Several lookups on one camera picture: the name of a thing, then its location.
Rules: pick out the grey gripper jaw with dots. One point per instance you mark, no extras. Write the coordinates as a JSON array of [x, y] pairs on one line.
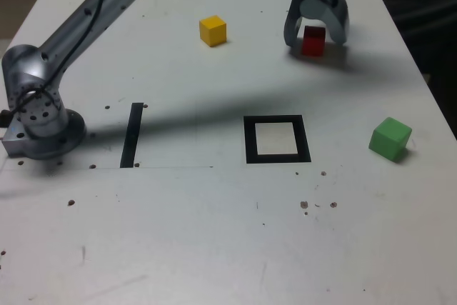
[[339, 19], [291, 23]]

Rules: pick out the red cube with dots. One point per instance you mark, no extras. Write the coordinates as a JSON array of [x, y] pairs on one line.
[[313, 46]]

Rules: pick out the yellow cube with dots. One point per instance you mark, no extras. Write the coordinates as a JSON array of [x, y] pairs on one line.
[[212, 31]]

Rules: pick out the green cube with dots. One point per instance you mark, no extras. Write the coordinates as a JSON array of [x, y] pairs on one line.
[[389, 139]]

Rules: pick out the black tape square outline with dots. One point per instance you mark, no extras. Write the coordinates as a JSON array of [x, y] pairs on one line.
[[250, 140]]

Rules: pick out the black tape strip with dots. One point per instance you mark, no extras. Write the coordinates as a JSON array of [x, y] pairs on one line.
[[131, 133]]

